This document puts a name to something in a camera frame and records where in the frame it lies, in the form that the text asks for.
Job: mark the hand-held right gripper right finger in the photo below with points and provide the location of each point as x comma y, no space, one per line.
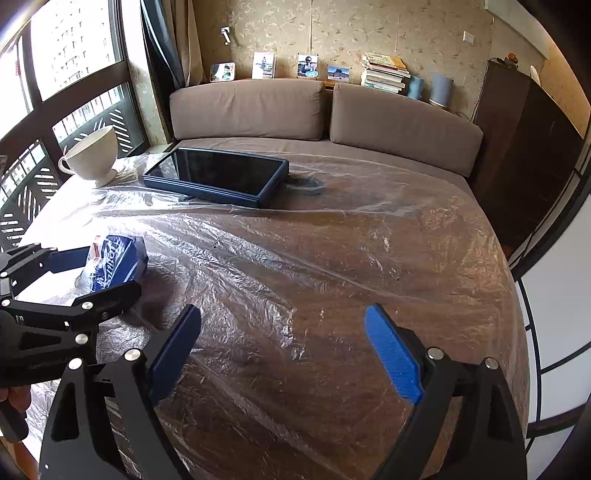
392,355

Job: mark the person's left hand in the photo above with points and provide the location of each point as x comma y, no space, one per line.
14,398

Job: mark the dark curtain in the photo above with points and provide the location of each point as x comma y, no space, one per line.
166,41

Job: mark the stack of books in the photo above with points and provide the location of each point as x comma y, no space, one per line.
385,73

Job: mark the brown sofa cushion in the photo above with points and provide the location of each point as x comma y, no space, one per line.
406,124
244,108

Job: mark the small orange object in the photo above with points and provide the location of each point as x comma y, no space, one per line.
511,61

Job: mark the black-framed white sliding screen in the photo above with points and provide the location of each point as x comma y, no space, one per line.
558,323

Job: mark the blue cylinder container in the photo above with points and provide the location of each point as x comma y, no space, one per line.
416,87

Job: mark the white porcelain cup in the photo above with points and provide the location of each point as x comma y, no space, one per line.
94,152

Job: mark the dark wooden cabinet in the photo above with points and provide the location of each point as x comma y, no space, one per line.
526,152

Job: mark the brown sofa seat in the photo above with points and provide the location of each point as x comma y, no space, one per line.
369,154

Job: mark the clear plastic table cover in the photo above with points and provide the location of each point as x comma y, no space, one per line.
323,258

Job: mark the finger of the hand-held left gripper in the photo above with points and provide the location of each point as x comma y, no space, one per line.
111,297
69,261

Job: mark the blue white snack packet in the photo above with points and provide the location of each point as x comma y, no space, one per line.
117,263

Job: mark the small white object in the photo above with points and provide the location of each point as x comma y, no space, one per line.
534,74

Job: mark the photo frame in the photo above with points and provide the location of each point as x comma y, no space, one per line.
339,74
222,72
263,65
308,67

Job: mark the white wall switch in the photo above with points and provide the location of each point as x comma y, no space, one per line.
469,38

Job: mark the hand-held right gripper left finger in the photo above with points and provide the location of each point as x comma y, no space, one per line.
175,355

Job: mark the metal wall hook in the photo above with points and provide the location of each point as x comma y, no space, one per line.
226,34

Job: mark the large window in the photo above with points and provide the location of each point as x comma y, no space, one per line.
69,92

